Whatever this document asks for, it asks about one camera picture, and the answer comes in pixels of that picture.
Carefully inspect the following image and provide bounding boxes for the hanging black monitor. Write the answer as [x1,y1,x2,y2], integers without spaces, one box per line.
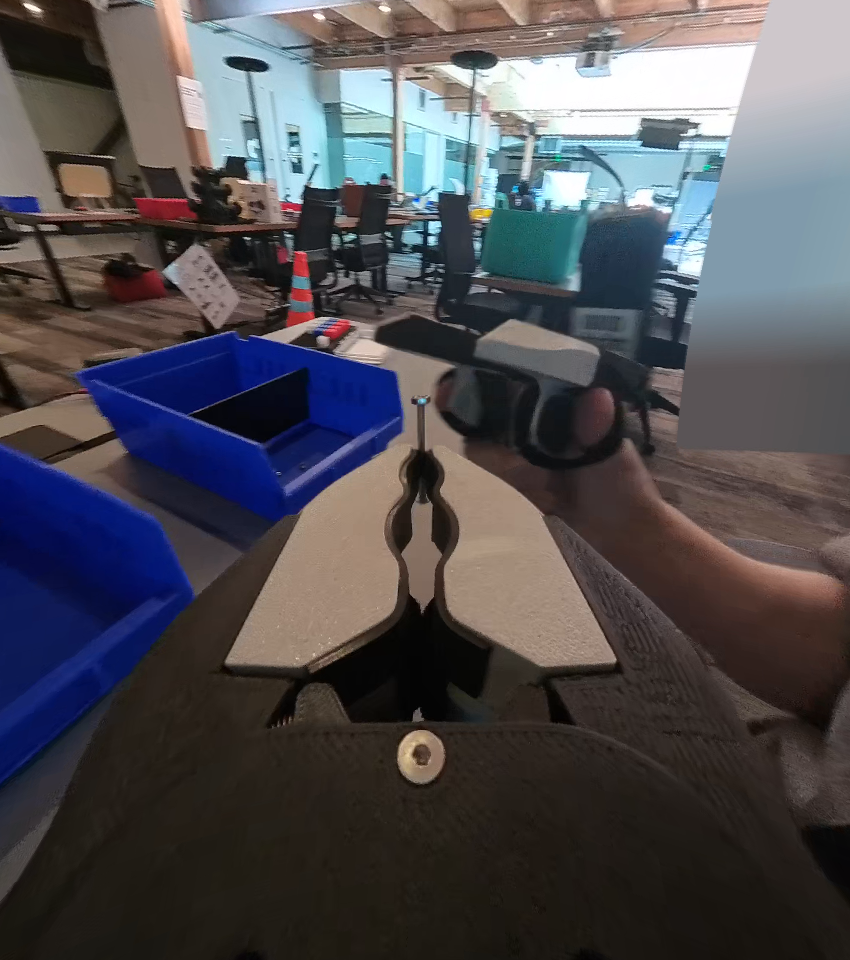
[635,117,700,150]

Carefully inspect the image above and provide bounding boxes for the white instruction sheet sign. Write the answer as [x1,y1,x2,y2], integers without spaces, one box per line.
[161,243,241,333]

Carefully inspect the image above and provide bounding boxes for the red plastic bin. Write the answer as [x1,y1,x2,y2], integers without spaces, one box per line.
[131,195,198,221]

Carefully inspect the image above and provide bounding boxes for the black framed beige board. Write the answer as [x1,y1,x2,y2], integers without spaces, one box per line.
[44,151,119,212]

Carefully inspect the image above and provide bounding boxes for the silver gooseneck desk lamp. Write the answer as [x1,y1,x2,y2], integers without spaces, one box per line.
[580,144,629,213]

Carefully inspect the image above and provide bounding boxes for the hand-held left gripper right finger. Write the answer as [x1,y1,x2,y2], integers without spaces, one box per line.
[429,444,618,674]

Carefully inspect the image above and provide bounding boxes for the blue divided plastic bin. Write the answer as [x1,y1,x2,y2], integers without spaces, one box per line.
[77,331,404,523]

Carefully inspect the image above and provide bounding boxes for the ceiling projector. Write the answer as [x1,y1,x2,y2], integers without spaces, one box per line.
[574,29,625,79]

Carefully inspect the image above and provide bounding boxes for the clear plastic tray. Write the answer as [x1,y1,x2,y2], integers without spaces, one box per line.
[333,336,390,367]

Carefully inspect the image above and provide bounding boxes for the green fabric bin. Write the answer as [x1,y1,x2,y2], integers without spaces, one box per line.
[480,207,590,285]

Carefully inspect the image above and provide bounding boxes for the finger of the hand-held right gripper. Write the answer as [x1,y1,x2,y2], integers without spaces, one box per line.
[374,313,603,389]

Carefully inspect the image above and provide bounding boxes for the black robot toy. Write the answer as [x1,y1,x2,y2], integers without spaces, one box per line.
[188,165,243,225]

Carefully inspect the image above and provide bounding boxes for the black bin divider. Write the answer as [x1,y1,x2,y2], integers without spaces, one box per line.
[191,366,312,444]

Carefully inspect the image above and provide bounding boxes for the white product box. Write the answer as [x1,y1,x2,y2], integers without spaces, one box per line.
[221,177,282,225]

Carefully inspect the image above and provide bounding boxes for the black smartphone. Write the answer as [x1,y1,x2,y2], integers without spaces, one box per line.
[0,423,93,462]

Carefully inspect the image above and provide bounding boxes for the orange blue-striped traffic cone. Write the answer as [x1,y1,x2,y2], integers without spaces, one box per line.
[287,250,315,330]

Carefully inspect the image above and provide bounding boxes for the person's right hand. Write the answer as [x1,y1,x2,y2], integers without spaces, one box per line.
[462,386,669,528]

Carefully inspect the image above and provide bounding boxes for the red bag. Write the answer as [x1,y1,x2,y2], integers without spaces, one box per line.
[101,253,170,303]

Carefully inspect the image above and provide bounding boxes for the blue labelled plastic bin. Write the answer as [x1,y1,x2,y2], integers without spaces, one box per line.
[0,425,195,835]

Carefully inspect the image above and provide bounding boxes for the black floor lamp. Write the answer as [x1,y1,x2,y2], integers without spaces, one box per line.
[449,50,500,205]
[223,55,270,183]

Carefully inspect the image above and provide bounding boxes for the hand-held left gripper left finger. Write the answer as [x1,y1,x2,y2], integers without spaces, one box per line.
[224,442,418,676]

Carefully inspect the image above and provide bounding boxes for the person's right forearm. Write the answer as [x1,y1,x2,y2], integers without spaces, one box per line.
[541,495,850,730]

